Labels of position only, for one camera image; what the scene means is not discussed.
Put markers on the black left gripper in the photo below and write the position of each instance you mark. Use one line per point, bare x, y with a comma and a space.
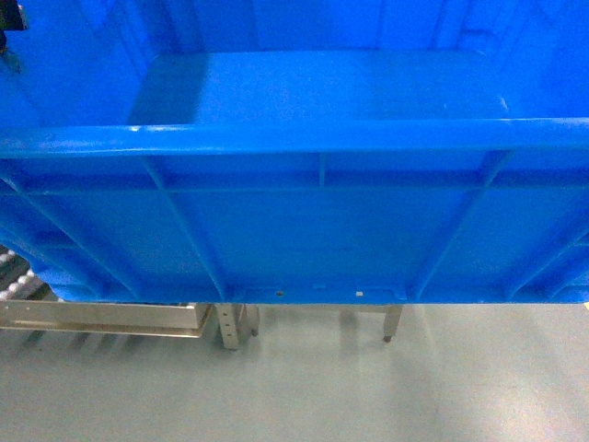
13, 19

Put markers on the large blue plastic crate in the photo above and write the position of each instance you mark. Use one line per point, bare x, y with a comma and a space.
298, 152

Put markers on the steel roller shelf frame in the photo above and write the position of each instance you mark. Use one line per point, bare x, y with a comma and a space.
28, 304

